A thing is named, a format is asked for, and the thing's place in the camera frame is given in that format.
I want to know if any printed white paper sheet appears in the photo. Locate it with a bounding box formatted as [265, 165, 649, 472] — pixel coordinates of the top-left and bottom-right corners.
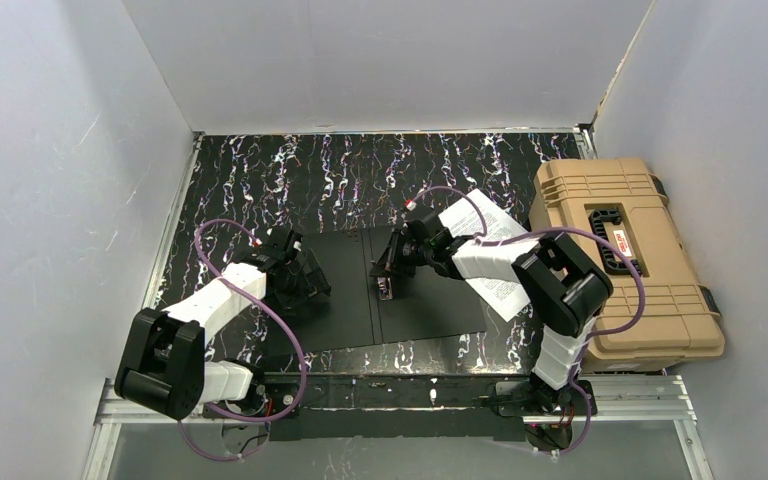
[439, 190, 536, 322]

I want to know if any beige file folder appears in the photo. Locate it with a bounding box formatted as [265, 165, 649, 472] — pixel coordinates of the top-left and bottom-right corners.
[268, 226, 487, 352]

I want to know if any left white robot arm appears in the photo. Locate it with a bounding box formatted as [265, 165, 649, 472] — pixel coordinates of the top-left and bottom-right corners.
[114, 227, 331, 420]

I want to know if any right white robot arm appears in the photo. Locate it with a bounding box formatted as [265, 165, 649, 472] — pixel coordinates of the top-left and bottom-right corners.
[369, 214, 613, 412]

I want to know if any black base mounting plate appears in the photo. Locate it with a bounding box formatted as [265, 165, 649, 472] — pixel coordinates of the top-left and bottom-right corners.
[200, 373, 598, 448]

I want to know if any tan plastic tool case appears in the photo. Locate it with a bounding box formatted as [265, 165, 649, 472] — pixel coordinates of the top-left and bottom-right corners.
[529, 158, 725, 373]

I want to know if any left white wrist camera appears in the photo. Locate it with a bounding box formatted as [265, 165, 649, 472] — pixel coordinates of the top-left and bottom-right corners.
[255, 226, 303, 252]

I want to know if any aluminium frame rail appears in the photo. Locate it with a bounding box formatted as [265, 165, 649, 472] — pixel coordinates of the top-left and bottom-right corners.
[83, 374, 712, 479]

